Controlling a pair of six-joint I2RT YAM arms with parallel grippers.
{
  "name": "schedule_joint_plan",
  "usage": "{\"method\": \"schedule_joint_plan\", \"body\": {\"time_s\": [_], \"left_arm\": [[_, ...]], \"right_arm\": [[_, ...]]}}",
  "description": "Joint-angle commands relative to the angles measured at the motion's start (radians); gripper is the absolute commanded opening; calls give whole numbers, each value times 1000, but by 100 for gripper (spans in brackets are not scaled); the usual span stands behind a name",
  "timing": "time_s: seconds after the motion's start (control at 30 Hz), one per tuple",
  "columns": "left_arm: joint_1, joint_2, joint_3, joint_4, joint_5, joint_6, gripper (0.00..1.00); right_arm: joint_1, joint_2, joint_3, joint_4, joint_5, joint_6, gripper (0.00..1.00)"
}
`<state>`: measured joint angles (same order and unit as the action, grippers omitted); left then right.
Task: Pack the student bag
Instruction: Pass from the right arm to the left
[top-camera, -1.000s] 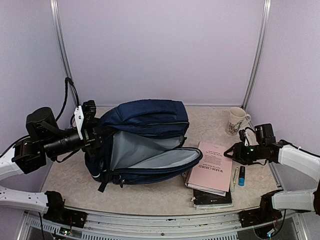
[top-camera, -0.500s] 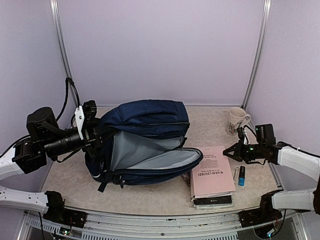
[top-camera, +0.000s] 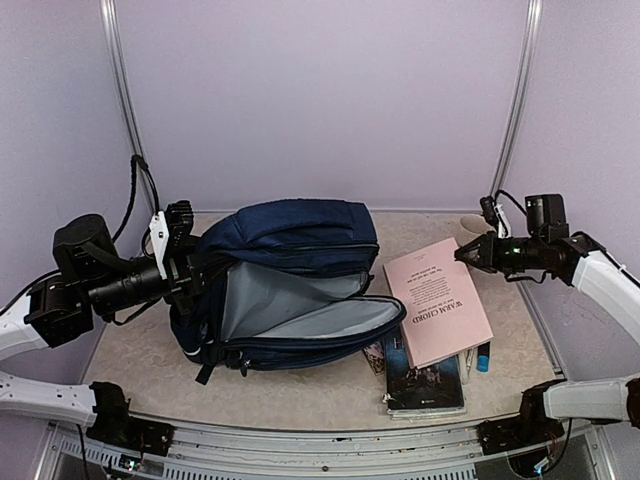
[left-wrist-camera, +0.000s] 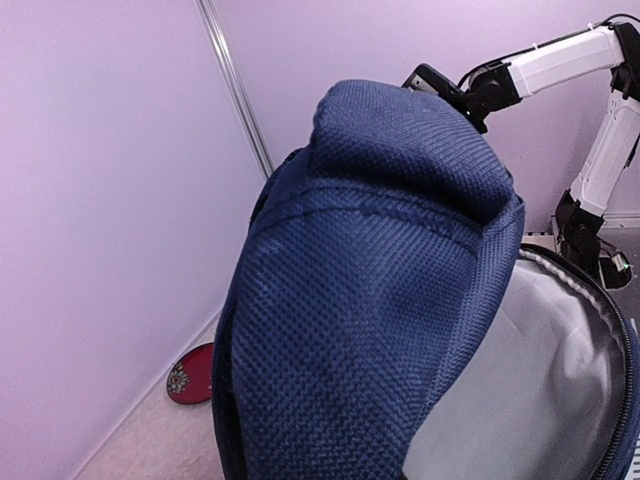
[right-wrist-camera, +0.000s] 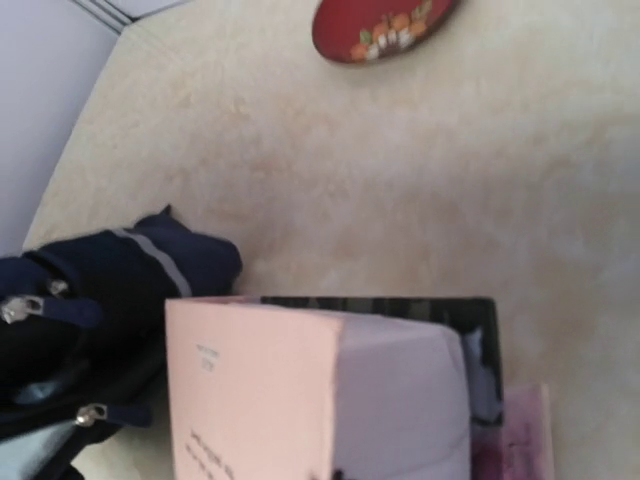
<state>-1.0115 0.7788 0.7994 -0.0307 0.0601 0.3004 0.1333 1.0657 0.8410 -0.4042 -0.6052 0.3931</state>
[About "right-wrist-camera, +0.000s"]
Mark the navy blue student backpack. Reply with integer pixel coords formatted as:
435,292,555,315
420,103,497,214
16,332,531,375
1,209,242,479

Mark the pink Warm Chord book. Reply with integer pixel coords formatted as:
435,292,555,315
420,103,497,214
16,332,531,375
166,298,471,479

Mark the left aluminium frame post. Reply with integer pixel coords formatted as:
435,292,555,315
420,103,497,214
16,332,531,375
72,0,135,30

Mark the red floral round plate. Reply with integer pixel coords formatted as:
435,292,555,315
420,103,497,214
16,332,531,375
311,0,459,65

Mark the dark Wuthering Heights book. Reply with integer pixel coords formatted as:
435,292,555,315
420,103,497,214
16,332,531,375
259,295,504,429

